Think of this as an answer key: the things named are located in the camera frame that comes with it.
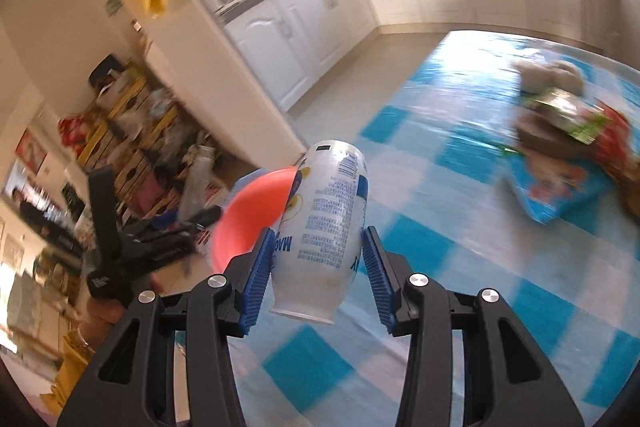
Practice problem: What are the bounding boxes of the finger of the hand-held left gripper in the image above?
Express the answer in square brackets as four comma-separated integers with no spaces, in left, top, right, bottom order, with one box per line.
[172,205,223,234]

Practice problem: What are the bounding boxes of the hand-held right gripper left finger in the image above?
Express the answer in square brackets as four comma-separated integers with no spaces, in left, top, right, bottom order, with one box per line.
[57,227,277,427]

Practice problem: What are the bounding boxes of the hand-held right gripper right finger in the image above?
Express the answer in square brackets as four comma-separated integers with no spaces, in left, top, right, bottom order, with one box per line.
[361,226,586,427]

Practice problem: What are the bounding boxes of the pink plastic basin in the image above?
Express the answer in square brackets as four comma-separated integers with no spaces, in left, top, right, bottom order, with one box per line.
[211,167,301,275]

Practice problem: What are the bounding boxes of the white plastic bottle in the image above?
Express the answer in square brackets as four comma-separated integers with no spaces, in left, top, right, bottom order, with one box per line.
[270,140,371,325]

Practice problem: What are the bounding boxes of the blue green snack packet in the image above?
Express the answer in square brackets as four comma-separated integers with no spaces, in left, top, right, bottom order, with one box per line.
[502,146,615,224]

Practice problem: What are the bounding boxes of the person's left forearm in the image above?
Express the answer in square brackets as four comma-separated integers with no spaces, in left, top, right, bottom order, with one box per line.
[75,297,133,358]

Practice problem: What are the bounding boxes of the clear plastic bottle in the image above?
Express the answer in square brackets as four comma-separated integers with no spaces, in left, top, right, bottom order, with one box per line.
[179,146,217,219]

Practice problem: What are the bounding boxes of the red bag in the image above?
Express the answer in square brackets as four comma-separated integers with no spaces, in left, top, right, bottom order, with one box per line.
[58,117,95,154]

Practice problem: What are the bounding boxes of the yellow storage rack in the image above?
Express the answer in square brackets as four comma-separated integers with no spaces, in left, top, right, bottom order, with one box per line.
[65,57,226,220]

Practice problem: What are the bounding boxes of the black bag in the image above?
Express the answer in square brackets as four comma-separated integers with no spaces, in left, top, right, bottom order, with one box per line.
[89,54,127,90]

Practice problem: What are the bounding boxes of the white kitchen base cabinets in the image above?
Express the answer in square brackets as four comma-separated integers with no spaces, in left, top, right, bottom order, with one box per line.
[220,0,618,112]

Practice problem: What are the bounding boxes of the brown bowl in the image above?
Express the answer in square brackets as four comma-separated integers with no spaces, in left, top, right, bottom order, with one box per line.
[515,104,601,160]

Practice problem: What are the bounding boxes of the crumpled beige paper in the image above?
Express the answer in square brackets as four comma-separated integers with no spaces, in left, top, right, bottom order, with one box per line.
[515,59,587,100]

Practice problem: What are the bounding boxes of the red snack packet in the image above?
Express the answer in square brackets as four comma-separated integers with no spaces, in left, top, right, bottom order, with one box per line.
[590,104,635,188]

